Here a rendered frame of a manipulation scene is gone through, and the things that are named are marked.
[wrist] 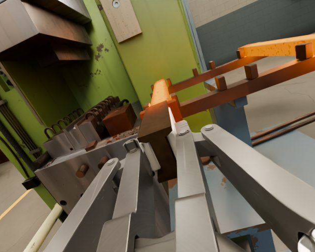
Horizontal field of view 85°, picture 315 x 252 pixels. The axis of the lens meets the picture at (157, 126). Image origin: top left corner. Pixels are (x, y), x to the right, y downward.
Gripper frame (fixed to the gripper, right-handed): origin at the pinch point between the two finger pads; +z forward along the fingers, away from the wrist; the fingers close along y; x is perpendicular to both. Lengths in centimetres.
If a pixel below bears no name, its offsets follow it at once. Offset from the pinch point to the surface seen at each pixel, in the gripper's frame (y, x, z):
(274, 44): 22.7, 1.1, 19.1
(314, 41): 22.6, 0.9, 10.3
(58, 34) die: -26, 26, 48
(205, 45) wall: 162, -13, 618
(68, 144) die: -37, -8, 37
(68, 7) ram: -22, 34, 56
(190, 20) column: 131, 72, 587
